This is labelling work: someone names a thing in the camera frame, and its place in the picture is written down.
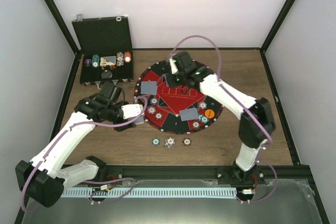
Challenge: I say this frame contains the blue card seat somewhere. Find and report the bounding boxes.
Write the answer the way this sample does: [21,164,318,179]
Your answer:
[141,81,158,95]
[180,108,198,121]

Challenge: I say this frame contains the blue card bottom seat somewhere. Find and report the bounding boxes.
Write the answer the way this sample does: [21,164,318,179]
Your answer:
[180,108,198,121]

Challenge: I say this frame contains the green poker chip stack table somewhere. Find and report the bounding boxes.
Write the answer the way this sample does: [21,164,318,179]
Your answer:
[152,138,161,146]

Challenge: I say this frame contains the orange round button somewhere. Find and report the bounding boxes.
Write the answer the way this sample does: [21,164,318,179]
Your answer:
[204,109,215,119]

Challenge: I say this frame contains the brown poker chip stack table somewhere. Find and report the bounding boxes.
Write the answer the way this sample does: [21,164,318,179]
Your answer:
[182,138,191,146]

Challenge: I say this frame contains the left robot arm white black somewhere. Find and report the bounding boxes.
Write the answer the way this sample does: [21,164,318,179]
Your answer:
[15,95,148,207]

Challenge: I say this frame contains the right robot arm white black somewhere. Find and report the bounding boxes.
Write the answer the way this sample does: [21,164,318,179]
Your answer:
[165,70,276,184]

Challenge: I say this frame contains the round red black poker mat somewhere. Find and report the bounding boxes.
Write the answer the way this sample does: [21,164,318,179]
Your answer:
[134,60,223,134]

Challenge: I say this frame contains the clear dealer button in case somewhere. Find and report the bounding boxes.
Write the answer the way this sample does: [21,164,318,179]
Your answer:
[101,70,113,79]

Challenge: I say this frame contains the orange chips in case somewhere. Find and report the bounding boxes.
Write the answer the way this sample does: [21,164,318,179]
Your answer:
[124,51,132,63]

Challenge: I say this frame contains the blue white chips in case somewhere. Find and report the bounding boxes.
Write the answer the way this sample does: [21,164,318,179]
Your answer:
[116,52,124,66]

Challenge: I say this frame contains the card deck in case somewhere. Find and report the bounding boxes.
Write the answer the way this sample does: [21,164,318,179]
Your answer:
[100,56,116,67]

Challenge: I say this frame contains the green chip stack in case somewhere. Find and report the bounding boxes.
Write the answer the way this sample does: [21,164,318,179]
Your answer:
[91,55,100,68]

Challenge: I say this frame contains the purple chip stack in case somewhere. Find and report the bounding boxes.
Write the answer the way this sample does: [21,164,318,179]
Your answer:
[84,59,91,67]

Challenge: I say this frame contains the black poker case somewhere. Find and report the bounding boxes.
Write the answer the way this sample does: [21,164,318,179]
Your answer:
[72,16,134,85]

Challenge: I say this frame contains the metal sheet front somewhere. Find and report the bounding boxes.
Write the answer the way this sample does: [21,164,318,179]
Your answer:
[23,179,323,223]

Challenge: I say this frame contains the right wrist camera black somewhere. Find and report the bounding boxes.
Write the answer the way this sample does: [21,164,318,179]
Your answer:
[173,51,197,74]

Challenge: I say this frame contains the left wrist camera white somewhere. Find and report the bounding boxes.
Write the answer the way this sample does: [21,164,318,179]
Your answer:
[121,104,143,120]

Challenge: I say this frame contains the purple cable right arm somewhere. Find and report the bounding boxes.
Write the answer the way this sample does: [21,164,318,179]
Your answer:
[170,35,278,204]

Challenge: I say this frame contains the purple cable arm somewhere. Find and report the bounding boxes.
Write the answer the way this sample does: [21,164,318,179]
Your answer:
[170,35,278,204]
[20,95,148,212]

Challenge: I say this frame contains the silver case handle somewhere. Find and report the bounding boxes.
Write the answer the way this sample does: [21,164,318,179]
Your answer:
[96,82,102,90]

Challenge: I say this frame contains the light blue slotted cable duct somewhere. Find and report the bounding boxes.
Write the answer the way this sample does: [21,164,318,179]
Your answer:
[62,187,237,199]

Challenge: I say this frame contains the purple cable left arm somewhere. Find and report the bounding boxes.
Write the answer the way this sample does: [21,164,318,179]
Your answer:
[20,95,148,212]

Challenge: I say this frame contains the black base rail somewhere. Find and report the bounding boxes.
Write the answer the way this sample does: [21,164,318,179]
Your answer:
[98,165,312,186]

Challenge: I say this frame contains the black aluminium frame post left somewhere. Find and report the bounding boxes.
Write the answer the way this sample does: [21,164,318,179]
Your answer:
[44,0,79,54]

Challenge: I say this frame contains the black aluminium frame post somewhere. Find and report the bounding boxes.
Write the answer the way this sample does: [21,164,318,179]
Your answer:
[44,0,79,54]
[260,0,296,53]

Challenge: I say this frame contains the black aluminium frame post right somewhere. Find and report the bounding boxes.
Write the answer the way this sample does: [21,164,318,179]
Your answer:
[260,0,296,53]

